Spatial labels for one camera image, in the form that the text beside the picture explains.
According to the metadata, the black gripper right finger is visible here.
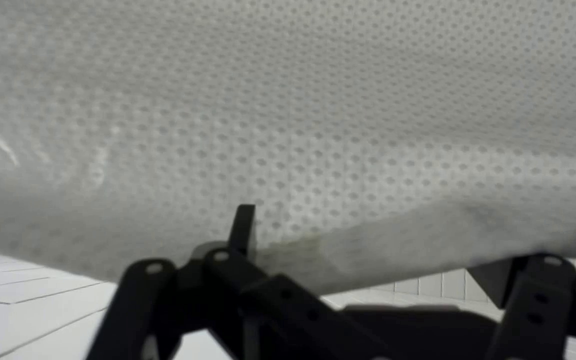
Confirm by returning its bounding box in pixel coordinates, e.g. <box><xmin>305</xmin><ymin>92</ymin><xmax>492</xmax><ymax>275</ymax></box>
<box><xmin>468</xmin><ymin>254</ymin><xmax>576</xmax><ymax>360</ymax></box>

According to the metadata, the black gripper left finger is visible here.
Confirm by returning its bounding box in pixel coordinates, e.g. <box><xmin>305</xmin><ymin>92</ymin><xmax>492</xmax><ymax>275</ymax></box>
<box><xmin>84</xmin><ymin>202</ymin><xmax>396</xmax><ymax>360</ymax></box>

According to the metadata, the white shower curtain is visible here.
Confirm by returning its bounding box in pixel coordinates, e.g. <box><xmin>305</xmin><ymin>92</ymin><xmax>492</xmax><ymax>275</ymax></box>
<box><xmin>0</xmin><ymin>0</ymin><xmax>576</xmax><ymax>291</ymax></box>

